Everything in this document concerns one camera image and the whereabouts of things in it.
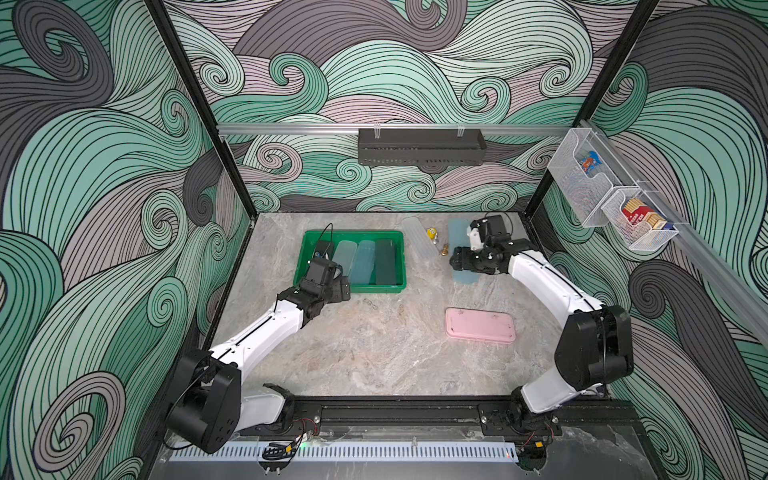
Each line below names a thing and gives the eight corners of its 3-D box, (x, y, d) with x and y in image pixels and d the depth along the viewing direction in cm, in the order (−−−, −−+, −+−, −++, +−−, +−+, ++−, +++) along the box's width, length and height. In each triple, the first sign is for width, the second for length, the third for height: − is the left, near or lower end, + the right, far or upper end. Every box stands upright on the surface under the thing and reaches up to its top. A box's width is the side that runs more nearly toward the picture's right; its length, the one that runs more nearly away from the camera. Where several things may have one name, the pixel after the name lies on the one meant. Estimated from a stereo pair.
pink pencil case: (446, 337, 89) (448, 333, 87) (444, 311, 95) (446, 306, 93) (514, 344, 88) (518, 340, 85) (509, 317, 94) (512, 313, 91)
